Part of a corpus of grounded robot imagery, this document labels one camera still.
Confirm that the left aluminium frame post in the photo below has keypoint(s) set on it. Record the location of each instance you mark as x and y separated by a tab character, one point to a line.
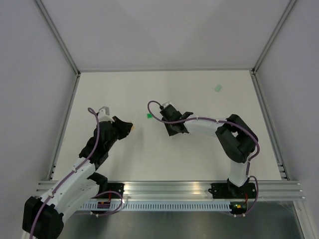
76	75

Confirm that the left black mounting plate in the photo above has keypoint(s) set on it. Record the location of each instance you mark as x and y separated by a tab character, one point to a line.
116	190

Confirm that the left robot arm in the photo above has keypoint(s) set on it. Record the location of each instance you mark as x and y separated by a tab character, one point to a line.
44	217

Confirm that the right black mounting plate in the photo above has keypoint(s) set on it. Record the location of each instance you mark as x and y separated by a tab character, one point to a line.
221	191

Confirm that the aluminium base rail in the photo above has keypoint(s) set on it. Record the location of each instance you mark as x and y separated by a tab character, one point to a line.
203	191

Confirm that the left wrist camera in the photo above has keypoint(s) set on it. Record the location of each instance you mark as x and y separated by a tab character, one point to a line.
104	114

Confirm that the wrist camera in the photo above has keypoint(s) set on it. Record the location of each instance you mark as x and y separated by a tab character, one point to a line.
104	114
165	105

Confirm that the black mounting plate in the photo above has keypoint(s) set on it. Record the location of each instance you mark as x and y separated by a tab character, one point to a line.
221	191
116	190

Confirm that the aluminium frame post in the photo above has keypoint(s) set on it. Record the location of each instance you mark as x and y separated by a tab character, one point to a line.
76	75
273	136

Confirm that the light green pen cap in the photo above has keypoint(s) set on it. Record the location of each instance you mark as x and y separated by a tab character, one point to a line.
218	88

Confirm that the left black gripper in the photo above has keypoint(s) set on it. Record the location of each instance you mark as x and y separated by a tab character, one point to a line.
124	127

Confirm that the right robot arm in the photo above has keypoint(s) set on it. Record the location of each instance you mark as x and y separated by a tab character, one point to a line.
236	139

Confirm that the white slotted cable duct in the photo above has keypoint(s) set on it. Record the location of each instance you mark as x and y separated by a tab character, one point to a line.
149	206

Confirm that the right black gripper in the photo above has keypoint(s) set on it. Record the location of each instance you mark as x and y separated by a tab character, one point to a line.
170	131

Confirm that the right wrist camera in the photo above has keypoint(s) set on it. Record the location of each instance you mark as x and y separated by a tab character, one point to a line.
165	105

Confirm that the right aluminium frame post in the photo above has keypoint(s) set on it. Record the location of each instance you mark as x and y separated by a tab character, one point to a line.
273	136

